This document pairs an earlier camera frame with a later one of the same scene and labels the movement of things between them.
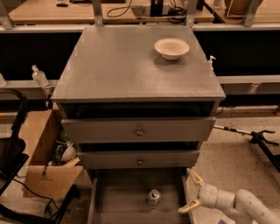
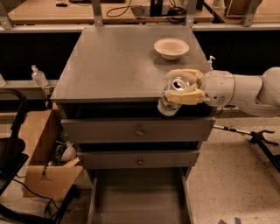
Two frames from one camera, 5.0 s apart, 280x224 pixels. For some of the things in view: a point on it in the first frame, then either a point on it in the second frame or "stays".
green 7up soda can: x=154 y=199 -> x=165 y=107
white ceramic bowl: x=171 y=48 stays
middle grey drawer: x=139 y=159 stays
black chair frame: x=12 y=148 stays
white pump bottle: x=210 y=64 stays
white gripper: x=208 y=196 -> x=218 y=87
